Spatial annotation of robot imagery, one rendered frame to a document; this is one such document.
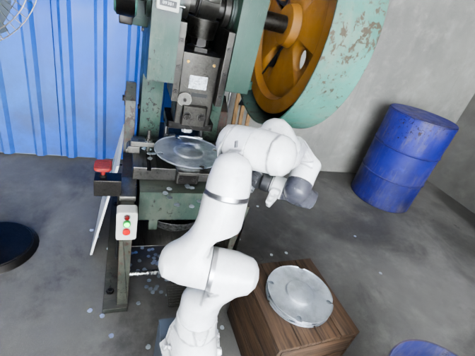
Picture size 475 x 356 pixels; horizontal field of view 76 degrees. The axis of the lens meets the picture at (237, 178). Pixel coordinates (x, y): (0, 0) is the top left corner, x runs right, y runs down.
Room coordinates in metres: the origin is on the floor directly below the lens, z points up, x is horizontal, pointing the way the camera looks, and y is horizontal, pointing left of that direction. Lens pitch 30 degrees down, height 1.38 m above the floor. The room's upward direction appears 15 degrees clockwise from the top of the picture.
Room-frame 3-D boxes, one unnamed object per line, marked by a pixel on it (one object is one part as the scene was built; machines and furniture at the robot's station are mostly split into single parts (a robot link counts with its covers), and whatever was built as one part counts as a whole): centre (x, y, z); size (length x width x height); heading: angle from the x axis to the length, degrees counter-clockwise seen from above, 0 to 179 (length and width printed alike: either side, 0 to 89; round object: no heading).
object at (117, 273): (1.29, 0.58, 0.45); 0.92 x 0.12 x 0.90; 24
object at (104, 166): (0.93, 0.49, 0.72); 0.07 x 0.06 x 0.08; 24
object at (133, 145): (1.20, 0.43, 0.76); 0.17 x 0.06 x 0.10; 114
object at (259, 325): (0.93, -0.38, 0.18); 0.40 x 0.38 x 0.35; 27
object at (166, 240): (1.28, 0.28, 0.31); 0.43 x 0.42 x 0.01; 114
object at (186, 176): (1.11, 0.21, 0.72); 0.25 x 0.14 x 0.14; 24
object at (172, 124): (1.27, 0.28, 0.86); 0.20 x 0.16 x 0.05; 114
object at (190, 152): (1.15, 0.23, 0.78); 0.29 x 0.29 x 0.01
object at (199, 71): (1.23, 0.26, 1.04); 0.17 x 0.15 x 0.30; 24
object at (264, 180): (1.08, -0.09, 0.78); 0.09 x 0.07 x 0.08; 76
